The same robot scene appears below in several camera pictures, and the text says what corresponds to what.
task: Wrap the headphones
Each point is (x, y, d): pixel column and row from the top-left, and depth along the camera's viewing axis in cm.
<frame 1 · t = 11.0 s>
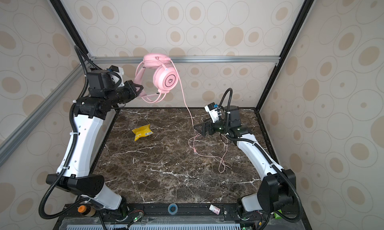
left hand: (144, 83, 64), fingers closed
right hand: (200, 124, 78), fingers open
yellow snack packet: (142, 131, 102), point 5 cm above the table

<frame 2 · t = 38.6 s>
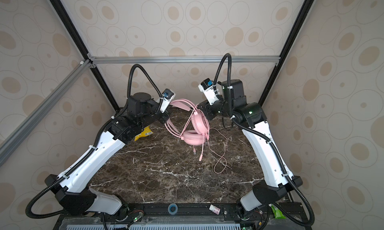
left hand: (173, 101, 64), fingers closed
right hand: (200, 104, 64), fingers closed
the named things where they were.

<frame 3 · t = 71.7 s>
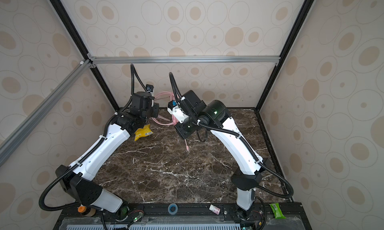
left hand: (154, 100, 74), fingers closed
right hand: (178, 130, 64), fingers closed
the named things where they were.

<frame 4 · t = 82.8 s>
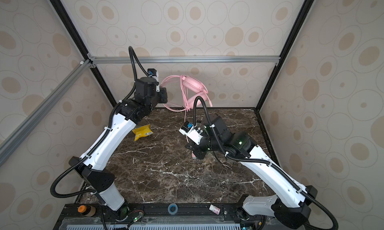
left hand: (165, 85, 69), fingers closed
right hand: (187, 145, 63), fingers closed
the named things where they were.

